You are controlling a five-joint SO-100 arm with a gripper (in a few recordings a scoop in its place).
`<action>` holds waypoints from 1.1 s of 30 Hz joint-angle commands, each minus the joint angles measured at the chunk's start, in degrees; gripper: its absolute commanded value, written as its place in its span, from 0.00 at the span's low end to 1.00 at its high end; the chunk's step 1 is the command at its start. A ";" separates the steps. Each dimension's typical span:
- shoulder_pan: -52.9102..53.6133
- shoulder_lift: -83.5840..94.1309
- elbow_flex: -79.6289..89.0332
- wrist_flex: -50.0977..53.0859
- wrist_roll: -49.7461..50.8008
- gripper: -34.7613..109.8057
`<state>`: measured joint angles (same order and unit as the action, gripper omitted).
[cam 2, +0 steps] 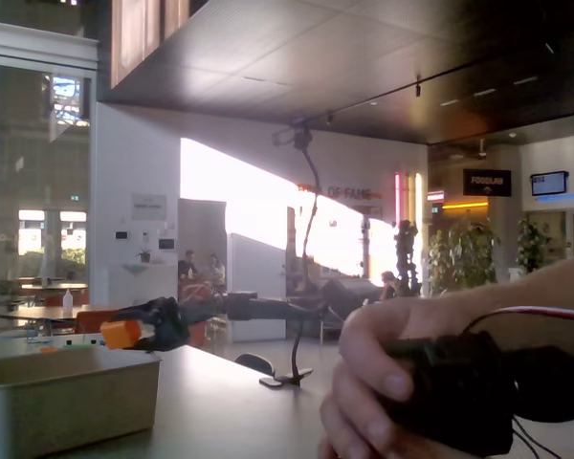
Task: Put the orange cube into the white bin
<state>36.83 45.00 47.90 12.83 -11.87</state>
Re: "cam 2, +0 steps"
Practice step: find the black foodlab sign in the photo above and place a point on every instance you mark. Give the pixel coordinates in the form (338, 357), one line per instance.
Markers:
(487, 181)

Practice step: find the black follower robot arm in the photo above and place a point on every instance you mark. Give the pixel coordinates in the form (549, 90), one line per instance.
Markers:
(258, 310)

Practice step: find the wooden cafe table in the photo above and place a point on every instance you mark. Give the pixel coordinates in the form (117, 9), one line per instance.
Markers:
(43, 313)
(52, 287)

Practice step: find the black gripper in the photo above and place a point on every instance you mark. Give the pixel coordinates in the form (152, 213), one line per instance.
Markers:
(165, 319)

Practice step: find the seated person light shirt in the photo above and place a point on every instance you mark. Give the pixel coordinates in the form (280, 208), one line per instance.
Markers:
(216, 270)

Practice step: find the seated person dark shirt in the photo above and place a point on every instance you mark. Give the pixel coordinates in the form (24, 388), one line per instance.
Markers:
(186, 268)

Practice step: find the distant seated person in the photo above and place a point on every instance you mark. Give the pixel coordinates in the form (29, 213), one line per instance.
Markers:
(389, 284)

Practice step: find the black gooseneck camera holder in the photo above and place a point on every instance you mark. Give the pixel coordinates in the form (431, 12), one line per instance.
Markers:
(291, 378)

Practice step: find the small potted plant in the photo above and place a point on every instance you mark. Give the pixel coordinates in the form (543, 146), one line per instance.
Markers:
(144, 255)

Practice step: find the wall mounted display screen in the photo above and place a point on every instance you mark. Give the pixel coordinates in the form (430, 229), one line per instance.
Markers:
(549, 183)

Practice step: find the orange chair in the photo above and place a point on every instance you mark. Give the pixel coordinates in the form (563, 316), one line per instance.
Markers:
(93, 322)

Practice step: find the red chair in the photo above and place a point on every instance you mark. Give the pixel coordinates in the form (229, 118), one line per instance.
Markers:
(198, 334)

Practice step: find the white rectangular bin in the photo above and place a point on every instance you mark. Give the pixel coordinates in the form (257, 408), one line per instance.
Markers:
(67, 411)

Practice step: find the white partition cabinet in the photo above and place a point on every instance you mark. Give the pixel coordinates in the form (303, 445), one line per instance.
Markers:
(256, 268)

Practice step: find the black leader arm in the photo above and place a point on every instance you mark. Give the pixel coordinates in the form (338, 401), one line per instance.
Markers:
(459, 382)

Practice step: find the black ceiling spotlight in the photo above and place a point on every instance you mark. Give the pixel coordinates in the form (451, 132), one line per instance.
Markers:
(418, 88)

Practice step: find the person's right forearm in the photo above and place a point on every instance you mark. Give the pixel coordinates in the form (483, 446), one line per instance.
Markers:
(531, 287)

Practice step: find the pink neon tube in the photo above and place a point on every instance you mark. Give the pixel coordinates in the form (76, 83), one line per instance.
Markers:
(397, 198)

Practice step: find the dark teal perforated chair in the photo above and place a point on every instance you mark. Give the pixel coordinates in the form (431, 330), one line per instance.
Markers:
(253, 364)

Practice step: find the tall leafy potted plant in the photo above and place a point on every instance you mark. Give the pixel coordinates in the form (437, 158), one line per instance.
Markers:
(533, 244)

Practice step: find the orange cube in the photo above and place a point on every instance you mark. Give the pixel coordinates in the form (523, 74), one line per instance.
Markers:
(119, 334)

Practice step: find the white wall poster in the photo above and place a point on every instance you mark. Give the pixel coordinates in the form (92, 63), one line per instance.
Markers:
(148, 207)

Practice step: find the dark twisted column sculpture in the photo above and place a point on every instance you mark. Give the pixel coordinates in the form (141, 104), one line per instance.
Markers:
(405, 258)

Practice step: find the large leafy indoor plant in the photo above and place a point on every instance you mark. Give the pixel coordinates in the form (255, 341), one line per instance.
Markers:
(464, 258)

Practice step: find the white neon tube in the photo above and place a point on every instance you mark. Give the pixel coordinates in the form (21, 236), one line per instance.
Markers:
(418, 201)

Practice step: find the person's right hand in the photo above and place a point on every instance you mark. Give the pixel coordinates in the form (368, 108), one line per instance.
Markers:
(363, 344)

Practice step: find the clear spray bottle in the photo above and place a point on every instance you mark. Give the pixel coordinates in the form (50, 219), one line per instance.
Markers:
(68, 301)

